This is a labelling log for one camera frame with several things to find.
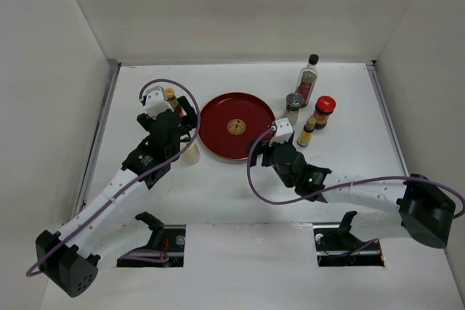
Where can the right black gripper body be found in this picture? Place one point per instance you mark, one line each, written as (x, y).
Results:
(269, 160)

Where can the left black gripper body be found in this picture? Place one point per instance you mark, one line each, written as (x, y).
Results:
(146, 120)

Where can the small yellow label bottle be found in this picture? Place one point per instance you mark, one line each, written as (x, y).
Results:
(306, 133)

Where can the yellow cap shaker jar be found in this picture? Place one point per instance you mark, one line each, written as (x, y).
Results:
(192, 154)

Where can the chili sauce bottle green label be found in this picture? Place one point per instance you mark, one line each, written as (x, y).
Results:
(173, 101)

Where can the grinder jar black cap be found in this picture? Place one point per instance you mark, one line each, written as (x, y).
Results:
(294, 101)

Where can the tall clear bottle black cap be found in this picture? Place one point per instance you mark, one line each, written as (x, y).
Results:
(307, 79)

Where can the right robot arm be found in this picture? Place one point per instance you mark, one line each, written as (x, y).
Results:
(400, 206)

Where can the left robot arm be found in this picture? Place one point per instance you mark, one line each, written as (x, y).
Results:
(67, 256)

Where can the red round tray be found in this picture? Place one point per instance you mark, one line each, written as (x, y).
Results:
(231, 122)

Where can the red cap sauce jar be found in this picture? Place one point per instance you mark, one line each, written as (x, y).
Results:
(324, 107)

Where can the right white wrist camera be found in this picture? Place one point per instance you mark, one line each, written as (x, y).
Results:
(282, 131)

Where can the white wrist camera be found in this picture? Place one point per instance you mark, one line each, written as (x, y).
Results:
(282, 131)
(154, 101)

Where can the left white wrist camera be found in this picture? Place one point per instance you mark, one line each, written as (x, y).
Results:
(154, 101)

